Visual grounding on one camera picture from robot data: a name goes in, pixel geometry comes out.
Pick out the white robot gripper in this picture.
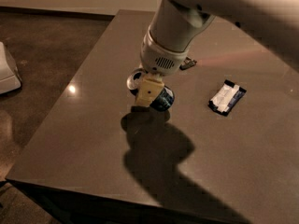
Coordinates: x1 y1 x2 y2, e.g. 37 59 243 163
135 26 191 107

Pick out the blue pepsi can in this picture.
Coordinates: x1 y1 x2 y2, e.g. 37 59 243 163
127 68 175 112

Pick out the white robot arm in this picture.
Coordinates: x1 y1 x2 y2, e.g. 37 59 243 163
135 0 299 107

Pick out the black snack bar wrapper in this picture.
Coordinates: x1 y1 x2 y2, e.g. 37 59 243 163
179 57 197 70

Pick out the blue white snack packet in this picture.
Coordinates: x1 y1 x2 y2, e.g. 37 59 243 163
208 80 247 116

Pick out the white object on floor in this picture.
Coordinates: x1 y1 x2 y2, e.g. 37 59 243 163
0 42 21 94

